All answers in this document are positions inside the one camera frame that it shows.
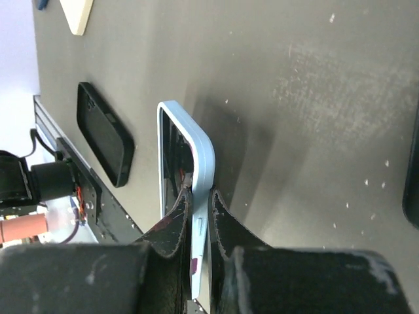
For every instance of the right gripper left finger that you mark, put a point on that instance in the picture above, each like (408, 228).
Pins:
(150, 275)

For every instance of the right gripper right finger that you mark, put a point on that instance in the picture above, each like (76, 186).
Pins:
(249, 276)

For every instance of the purple edged black phone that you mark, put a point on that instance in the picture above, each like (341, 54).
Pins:
(177, 166)

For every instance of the light blue phone case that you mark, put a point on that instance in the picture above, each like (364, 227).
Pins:
(203, 157)

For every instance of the black phone case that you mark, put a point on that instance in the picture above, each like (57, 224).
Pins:
(105, 133)

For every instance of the black phone face down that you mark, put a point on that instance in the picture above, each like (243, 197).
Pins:
(410, 193)

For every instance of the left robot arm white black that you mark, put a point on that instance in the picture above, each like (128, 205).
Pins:
(23, 186)

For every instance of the beige phone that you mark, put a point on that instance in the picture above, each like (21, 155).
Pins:
(77, 13)

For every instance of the blue edged black phone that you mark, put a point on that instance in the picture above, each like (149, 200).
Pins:
(41, 4)

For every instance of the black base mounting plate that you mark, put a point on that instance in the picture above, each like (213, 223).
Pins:
(106, 217)

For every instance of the aluminium rail right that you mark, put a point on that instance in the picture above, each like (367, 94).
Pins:
(48, 127)

